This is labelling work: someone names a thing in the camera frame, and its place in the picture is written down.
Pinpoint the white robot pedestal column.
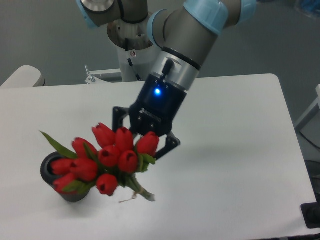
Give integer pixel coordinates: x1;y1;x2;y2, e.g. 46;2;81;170
107;12;161;82

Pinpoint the white chair armrest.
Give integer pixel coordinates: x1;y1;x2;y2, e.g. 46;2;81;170
0;65;46;89

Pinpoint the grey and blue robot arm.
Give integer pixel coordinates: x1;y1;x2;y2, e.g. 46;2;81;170
77;0;257;159

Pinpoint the grey ribbed vase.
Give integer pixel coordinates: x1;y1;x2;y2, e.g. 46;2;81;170
40;152;90;203

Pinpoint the white metal base bracket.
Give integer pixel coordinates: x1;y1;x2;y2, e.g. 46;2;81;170
84;65;122;85

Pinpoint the black cable grommet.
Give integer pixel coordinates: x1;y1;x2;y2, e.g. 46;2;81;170
300;202;320;229

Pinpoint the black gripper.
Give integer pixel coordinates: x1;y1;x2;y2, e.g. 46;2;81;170
112;74;187;160

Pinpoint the red tulip bouquet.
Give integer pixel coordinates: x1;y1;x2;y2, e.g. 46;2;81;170
42;123;160;202

